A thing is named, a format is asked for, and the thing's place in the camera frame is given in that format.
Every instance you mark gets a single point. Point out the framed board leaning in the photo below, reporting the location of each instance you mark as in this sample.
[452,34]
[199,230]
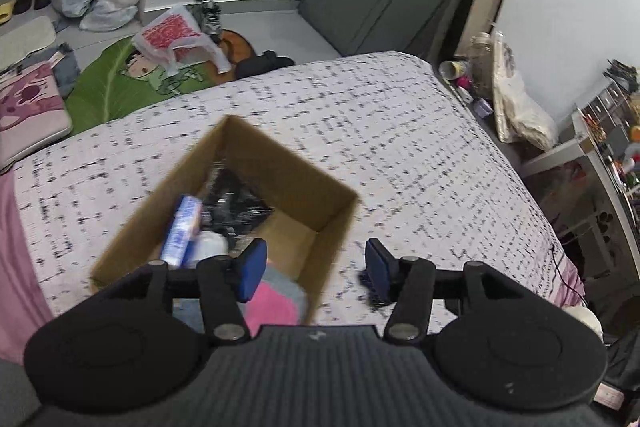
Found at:
[464,20]

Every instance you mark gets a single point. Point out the white garbage bag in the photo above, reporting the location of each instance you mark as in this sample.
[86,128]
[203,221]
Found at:
[109,15]

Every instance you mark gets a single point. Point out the brown cardboard box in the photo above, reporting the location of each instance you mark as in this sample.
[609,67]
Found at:
[250,186]

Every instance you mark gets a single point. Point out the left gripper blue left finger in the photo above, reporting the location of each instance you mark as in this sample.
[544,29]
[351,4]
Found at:
[225,282]

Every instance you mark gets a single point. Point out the small drawer organizer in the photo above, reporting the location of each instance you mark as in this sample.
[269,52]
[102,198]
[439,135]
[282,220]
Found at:
[610,108]

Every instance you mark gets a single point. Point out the blue tissue pack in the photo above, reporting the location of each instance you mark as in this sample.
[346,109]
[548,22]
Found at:
[182,232]

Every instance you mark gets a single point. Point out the green leaf cartoon rug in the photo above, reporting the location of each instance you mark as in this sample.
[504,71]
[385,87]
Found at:
[122,80]

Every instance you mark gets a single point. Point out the grey pink plush toy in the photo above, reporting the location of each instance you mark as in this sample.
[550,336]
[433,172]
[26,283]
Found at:
[278,300]

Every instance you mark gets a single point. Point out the pink cartoon cushion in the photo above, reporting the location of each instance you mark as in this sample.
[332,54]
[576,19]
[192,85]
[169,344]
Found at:
[33,113]

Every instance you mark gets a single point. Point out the cream tote bag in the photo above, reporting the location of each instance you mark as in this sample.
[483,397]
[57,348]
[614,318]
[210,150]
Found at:
[518,117]

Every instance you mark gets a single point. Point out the white small packet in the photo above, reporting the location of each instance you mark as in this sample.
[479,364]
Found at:
[207,244]

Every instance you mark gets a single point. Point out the paper cup roll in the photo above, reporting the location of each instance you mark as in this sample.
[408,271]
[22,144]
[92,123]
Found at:
[453,70]

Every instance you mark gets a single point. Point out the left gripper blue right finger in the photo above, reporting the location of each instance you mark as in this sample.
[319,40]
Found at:
[408,283]

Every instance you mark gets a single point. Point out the black crinkly plastic bag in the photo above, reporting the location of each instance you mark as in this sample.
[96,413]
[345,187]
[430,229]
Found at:
[230,207]

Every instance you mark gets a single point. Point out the red white plastic bag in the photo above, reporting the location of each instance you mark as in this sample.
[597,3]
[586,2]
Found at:
[172,37]

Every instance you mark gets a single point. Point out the black fabric pouch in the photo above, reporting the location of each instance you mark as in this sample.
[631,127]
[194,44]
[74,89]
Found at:
[371,296]

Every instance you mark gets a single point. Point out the white desk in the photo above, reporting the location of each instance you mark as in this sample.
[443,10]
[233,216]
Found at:
[582,146]

